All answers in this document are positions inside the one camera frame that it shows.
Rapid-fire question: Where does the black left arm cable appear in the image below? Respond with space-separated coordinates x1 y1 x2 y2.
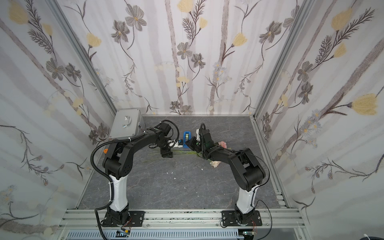
89 119 181 240

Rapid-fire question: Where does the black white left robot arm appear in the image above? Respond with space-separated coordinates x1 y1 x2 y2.
101 120 180 227

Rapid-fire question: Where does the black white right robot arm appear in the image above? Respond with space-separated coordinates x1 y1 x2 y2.
186 128 266 227

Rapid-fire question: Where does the blue tape dispenser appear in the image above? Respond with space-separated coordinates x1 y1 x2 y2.
183 131 192 149

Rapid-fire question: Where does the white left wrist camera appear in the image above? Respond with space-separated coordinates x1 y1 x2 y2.
168 139 184 148

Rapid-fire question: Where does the white slotted cable duct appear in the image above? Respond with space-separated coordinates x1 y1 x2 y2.
65 229 244 240

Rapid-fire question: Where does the silver aluminium case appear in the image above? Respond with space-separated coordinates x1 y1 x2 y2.
109 109 146 140

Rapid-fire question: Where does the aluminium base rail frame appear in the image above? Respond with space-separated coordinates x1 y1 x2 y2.
56 208 313 240

